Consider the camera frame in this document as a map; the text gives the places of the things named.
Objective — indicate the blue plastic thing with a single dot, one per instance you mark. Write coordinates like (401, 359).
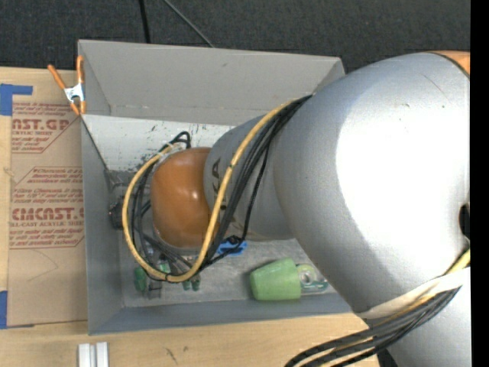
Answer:
(231, 247)

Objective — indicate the light green cup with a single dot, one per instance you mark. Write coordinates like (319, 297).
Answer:
(275, 280)

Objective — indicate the brown cardboard board red print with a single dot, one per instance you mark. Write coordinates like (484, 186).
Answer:
(42, 189)

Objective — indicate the clear green plastic thing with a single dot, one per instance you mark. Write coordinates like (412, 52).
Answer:
(311, 279)

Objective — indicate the grey metal bin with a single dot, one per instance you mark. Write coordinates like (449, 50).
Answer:
(160, 78)

